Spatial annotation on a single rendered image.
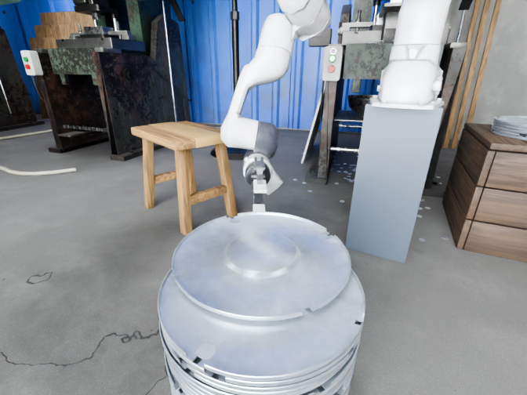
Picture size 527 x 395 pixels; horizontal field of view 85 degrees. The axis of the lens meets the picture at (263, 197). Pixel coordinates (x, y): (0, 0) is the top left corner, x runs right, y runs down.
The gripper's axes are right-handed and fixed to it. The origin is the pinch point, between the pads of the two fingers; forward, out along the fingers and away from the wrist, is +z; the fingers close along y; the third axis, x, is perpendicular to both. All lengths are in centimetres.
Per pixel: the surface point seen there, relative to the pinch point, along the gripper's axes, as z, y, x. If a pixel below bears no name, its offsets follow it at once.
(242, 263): 25.7, 0.6, -3.4
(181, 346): 39.0, -0.9, -10.1
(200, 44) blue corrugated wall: -256, 50, -51
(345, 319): 35.8, -0.5, 9.9
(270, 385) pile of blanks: 43.5, -1.2, -0.1
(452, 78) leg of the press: -60, 28, 79
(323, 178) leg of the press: -75, -21, 36
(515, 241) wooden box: -8, -16, 78
